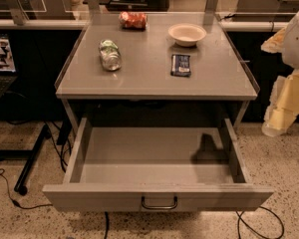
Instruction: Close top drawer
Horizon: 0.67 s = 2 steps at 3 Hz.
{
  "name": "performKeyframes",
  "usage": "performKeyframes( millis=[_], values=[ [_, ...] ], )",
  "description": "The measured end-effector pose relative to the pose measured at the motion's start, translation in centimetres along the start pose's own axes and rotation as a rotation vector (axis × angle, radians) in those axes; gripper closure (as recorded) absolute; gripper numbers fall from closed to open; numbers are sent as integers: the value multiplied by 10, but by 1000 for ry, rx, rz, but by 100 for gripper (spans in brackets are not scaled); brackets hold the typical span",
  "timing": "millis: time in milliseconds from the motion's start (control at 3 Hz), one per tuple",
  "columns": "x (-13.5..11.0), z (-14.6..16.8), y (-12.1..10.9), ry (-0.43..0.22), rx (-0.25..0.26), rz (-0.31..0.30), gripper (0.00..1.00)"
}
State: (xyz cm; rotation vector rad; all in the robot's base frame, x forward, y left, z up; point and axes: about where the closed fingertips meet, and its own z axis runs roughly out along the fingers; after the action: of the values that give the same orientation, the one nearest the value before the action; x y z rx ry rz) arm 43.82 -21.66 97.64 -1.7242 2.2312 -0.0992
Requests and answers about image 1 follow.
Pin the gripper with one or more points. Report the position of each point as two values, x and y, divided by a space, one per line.
298 40

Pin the white paper bowl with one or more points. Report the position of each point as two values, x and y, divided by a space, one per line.
186 35

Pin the black stand leg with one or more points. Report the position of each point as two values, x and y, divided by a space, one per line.
29 155

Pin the grey top drawer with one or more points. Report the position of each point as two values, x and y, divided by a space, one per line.
159 169

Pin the red crushed soda can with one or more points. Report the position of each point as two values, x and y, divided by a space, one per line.
133 20

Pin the grey drawer cabinet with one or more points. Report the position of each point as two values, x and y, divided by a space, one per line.
217 73

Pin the blue snack packet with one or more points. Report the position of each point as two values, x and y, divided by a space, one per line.
180 65

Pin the laptop computer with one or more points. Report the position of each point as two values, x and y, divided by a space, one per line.
8 71

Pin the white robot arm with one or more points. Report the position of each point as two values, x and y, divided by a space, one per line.
283 109

